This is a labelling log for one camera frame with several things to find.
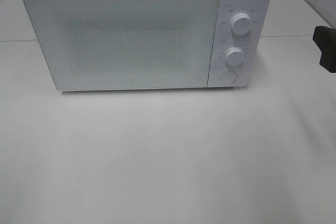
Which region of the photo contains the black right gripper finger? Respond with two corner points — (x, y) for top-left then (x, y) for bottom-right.
(313, 26), (336, 73)

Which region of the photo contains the white timer knob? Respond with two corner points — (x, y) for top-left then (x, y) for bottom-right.
(224, 47), (245, 67)

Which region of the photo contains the round white door button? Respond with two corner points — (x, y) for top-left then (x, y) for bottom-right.
(221, 71), (237, 87)

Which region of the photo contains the white microwave door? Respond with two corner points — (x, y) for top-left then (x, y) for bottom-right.
(23, 0), (218, 91)

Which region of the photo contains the upper white power knob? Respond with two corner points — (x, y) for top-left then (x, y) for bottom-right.
(229, 11), (253, 36)

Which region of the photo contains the white microwave oven body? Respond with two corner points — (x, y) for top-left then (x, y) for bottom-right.
(20, 0), (274, 94)

